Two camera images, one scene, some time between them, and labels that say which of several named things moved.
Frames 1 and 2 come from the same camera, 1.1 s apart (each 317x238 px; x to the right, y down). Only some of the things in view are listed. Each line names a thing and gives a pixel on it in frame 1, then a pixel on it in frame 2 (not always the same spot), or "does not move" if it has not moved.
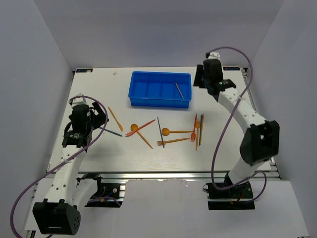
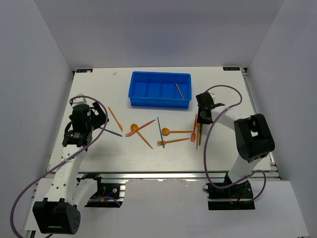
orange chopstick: [202, 128] does not move
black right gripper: [199, 73] -> [200, 120]
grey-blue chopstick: [161, 133] does not move
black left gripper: [100, 118] does not move
